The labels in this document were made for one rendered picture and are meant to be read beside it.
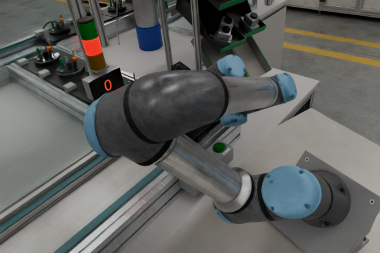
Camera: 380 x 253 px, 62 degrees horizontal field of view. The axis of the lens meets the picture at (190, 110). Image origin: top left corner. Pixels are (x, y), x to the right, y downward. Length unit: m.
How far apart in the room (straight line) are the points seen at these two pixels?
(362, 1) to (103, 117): 4.56
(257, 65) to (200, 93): 0.97
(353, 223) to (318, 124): 0.56
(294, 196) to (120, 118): 0.42
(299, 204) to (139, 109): 0.42
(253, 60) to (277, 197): 0.82
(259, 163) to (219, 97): 0.70
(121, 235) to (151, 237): 0.10
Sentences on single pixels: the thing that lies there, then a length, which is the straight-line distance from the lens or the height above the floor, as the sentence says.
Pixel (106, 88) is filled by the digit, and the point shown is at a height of 1.19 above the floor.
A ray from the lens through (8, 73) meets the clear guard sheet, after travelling 0.96.
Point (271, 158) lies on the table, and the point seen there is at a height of 0.86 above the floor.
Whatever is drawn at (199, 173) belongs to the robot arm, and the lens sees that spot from 0.67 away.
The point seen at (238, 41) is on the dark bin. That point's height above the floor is 1.21.
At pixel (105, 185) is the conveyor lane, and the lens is 1.12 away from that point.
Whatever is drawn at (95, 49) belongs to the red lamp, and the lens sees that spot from 1.00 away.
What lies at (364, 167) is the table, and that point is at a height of 0.86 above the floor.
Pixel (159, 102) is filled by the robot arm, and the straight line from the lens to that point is 0.47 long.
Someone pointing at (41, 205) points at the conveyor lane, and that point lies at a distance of 1.12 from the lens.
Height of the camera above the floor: 1.71
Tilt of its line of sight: 36 degrees down
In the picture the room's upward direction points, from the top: 6 degrees counter-clockwise
